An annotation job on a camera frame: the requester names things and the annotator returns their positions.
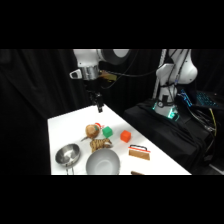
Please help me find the orange cube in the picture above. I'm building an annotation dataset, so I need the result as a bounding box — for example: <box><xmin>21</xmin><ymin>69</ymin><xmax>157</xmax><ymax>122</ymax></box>
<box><xmin>119</xmin><ymin>129</ymin><xmax>133</xmax><ymax>144</ymax></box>

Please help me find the green cube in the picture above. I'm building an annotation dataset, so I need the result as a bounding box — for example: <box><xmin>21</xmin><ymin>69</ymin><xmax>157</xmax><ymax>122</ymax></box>
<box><xmin>101</xmin><ymin>125</ymin><xmax>115</xmax><ymax>139</ymax></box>

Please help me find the black curtain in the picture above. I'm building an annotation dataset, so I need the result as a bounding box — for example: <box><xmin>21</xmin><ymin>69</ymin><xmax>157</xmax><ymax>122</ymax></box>
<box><xmin>0</xmin><ymin>49</ymin><xmax>224</xmax><ymax>176</ymax></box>

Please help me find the black robot stand with cloth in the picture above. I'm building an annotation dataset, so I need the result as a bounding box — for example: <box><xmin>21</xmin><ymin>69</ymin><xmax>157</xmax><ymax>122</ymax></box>
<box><xmin>122</xmin><ymin>98</ymin><xmax>221</xmax><ymax>176</ymax></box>

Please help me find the striped tiger plush toy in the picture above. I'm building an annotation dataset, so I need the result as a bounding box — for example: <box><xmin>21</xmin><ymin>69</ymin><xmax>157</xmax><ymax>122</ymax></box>
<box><xmin>89</xmin><ymin>137</ymin><xmax>114</xmax><ymax>154</ymax></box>

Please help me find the blue lit keyboard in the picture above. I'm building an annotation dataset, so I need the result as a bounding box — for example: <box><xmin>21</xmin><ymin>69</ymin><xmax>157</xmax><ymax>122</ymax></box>
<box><xmin>195</xmin><ymin>90</ymin><xmax>220</xmax><ymax>108</ymax></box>

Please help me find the small steel bowl with handle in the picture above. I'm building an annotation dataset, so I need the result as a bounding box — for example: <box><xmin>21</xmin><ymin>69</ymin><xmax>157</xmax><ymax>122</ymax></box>
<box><xmin>54</xmin><ymin>143</ymin><xmax>82</xmax><ymax>176</ymax></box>

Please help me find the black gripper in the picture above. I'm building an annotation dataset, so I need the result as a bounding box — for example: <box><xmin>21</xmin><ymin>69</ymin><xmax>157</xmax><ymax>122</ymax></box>
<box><xmin>85</xmin><ymin>78</ymin><xmax>105</xmax><ymax>114</ymax></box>

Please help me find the brown round plush toy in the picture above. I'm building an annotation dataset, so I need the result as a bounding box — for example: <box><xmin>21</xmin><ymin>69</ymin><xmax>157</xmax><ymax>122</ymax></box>
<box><xmin>80</xmin><ymin>123</ymin><xmax>101</xmax><ymax>142</ymax></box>

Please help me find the large grey bowl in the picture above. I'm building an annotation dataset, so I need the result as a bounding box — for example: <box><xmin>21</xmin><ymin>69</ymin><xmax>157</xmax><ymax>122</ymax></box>
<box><xmin>85</xmin><ymin>147</ymin><xmax>122</xmax><ymax>176</ymax></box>

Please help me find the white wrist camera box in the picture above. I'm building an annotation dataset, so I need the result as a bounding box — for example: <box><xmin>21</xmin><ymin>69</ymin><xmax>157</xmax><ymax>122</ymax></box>
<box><xmin>68</xmin><ymin>68</ymin><xmax>83</xmax><ymax>80</ymax></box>

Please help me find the yellow cable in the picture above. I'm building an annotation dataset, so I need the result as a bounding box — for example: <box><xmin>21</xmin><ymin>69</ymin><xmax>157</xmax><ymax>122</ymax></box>
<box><xmin>208</xmin><ymin>107</ymin><xmax>218</xmax><ymax>138</ymax></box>

